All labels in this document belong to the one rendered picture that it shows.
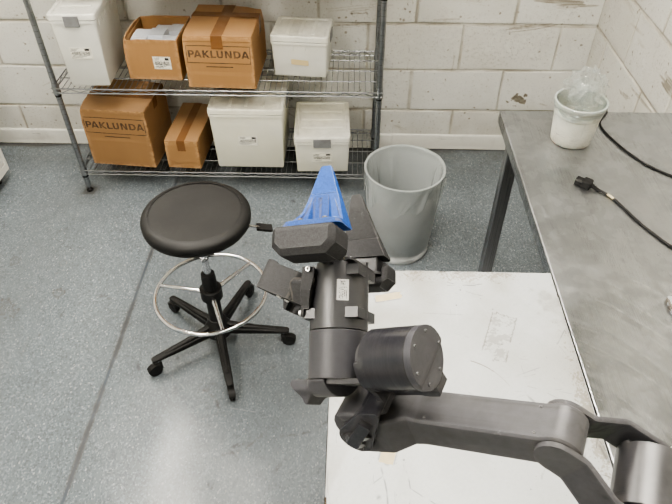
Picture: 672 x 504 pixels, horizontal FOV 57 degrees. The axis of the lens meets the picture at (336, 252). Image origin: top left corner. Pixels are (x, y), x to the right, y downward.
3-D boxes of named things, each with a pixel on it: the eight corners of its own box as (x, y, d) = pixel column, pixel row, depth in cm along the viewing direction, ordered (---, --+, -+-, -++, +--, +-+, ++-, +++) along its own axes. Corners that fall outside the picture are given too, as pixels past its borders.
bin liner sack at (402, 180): (361, 268, 265) (364, 191, 237) (361, 219, 289) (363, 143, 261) (439, 270, 264) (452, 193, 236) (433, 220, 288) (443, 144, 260)
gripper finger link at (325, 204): (340, 220, 55) (279, 226, 57) (354, 232, 58) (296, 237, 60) (342, 147, 56) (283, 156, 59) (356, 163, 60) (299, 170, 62)
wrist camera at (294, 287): (309, 314, 58) (246, 314, 60) (336, 328, 65) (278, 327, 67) (314, 253, 60) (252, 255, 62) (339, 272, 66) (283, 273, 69)
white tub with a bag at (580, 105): (598, 155, 171) (623, 84, 156) (545, 150, 173) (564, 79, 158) (593, 128, 181) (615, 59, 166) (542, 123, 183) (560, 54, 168)
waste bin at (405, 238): (361, 269, 266) (364, 191, 237) (361, 220, 290) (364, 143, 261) (437, 271, 265) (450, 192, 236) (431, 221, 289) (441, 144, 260)
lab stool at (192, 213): (142, 402, 218) (92, 271, 174) (175, 289, 258) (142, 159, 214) (289, 405, 217) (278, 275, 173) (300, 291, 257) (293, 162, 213)
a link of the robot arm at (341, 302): (330, 315, 51) (264, 317, 53) (397, 342, 67) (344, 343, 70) (333, 219, 53) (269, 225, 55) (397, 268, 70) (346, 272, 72)
